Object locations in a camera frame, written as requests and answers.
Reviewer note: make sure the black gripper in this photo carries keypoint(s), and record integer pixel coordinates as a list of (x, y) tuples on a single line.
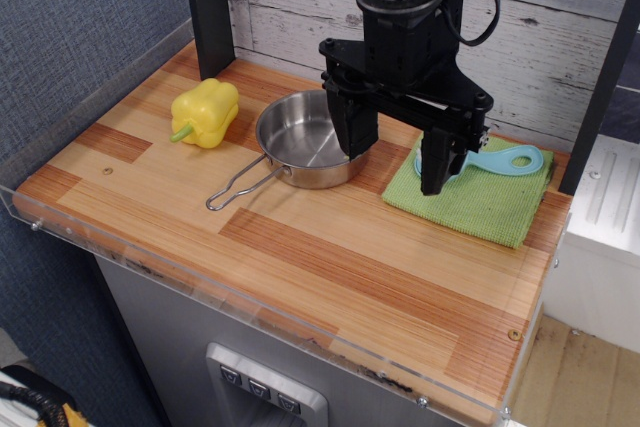
[(406, 68)]

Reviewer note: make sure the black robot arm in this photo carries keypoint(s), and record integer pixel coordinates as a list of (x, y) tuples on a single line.
[(405, 68)]

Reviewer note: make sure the stainless steel pan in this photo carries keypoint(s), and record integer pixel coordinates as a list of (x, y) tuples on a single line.
[(299, 146)]

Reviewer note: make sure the yellow toy bell pepper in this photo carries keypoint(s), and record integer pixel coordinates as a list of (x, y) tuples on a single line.
[(202, 115)]

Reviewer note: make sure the light blue scrub brush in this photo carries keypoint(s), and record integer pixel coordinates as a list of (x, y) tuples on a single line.
[(511, 162)]

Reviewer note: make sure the green cloth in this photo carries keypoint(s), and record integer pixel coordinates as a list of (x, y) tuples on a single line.
[(497, 208)]

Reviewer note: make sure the white side cabinet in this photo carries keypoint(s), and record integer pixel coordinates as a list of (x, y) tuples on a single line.
[(593, 284)]

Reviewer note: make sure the silver dispenser button panel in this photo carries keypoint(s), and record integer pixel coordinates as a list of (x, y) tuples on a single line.
[(252, 394)]

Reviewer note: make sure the grey toy fridge cabinet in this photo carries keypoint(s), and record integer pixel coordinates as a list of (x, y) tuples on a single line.
[(305, 354)]

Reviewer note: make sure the clear acrylic table guard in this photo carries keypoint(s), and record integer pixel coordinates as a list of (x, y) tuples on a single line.
[(113, 184)]

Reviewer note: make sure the yellow black bag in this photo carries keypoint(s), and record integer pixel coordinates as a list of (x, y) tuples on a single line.
[(28, 399)]

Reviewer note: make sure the black right frame post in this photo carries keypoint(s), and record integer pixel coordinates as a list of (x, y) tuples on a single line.
[(615, 58)]

